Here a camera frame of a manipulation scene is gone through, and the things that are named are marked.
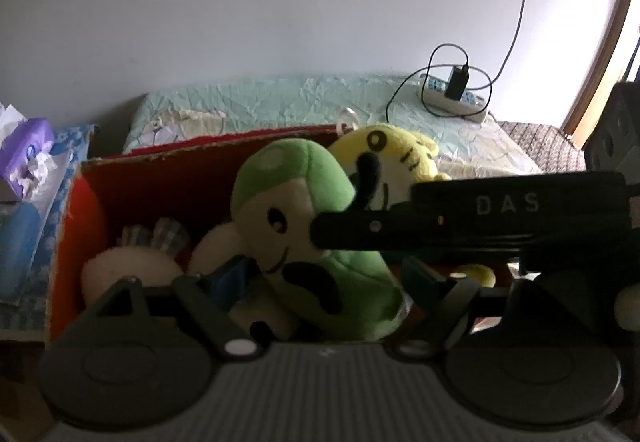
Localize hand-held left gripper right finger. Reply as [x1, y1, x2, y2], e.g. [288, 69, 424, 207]
[387, 258, 507, 361]

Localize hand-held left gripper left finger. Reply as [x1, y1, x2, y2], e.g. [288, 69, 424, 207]
[92, 254, 261, 363]

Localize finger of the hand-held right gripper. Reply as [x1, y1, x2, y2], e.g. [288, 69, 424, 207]
[310, 207, 523, 253]

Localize green plush toy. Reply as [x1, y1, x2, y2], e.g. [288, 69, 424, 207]
[190, 138, 406, 342]

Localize yellow plush toy pink body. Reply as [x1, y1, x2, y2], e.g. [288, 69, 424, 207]
[327, 108, 497, 290]

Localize red cardboard box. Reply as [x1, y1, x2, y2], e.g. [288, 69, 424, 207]
[46, 124, 506, 348]

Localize brown woven mat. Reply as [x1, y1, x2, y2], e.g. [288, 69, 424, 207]
[495, 121, 588, 173]

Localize white plush toy plaid ears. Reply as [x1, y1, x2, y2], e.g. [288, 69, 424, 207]
[81, 218, 192, 313]

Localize light green printed quilt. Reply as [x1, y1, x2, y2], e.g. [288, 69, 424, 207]
[122, 74, 543, 183]

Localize black charger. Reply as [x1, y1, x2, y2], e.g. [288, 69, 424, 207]
[445, 66, 470, 101]

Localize blue patterned cloth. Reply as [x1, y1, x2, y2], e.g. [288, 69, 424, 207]
[0, 124, 101, 333]

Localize white power strip with plugs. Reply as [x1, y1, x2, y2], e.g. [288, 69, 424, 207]
[386, 43, 496, 123]

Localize purple tissue pack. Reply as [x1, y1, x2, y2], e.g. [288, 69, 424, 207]
[0, 104, 58, 200]

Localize wooden door frame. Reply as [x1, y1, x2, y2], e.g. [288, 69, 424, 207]
[560, 0, 640, 150]

